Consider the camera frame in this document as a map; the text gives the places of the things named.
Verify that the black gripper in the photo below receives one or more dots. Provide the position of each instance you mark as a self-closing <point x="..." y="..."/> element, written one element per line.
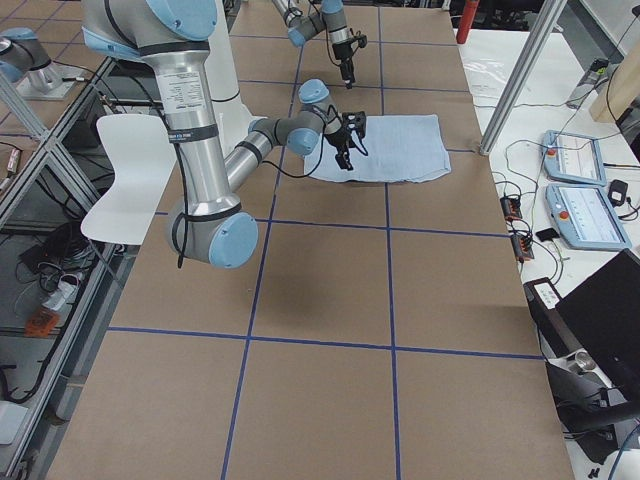
<point x="337" y="137"/>
<point x="342" y="51"/>

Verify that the light blue button-up shirt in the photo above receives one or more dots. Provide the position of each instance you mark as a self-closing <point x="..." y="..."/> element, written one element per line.
<point x="400" y="148"/>

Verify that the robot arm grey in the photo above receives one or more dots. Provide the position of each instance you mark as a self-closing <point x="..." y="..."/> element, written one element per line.
<point x="331" y="20"/>
<point x="208" y="224"/>

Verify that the second grey robot base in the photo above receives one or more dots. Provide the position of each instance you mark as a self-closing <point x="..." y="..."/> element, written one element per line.
<point x="23" y="56"/>

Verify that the clear plastic bag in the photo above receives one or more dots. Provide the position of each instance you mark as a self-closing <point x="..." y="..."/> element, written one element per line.
<point x="486" y="78"/>

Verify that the red cylinder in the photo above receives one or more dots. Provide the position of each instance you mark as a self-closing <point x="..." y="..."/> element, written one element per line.
<point x="466" y="21"/>

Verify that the white plastic chair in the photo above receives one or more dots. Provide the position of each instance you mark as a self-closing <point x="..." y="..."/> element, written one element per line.
<point x="142" y="158"/>

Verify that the upper blue teach pendant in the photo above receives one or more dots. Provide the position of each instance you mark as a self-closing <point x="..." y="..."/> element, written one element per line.
<point x="573" y="158"/>

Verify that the blue teach pendant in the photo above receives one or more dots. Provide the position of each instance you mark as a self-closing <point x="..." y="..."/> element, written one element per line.
<point x="584" y="217"/>
<point x="573" y="158"/>

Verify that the lower blue teach pendant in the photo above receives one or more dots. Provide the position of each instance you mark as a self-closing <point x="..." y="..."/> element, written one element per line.
<point x="584" y="217"/>

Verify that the black laptop computer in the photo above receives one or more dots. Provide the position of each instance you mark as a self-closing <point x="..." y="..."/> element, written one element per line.
<point x="603" y="315"/>

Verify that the orange device on floor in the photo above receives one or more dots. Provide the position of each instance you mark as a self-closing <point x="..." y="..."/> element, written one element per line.
<point x="41" y="323"/>

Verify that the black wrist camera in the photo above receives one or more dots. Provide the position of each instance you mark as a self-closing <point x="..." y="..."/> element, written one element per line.
<point x="359" y="39"/>
<point x="355" y="122"/>

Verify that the aluminium frame post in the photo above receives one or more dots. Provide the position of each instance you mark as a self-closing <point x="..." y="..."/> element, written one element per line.
<point x="533" y="46"/>

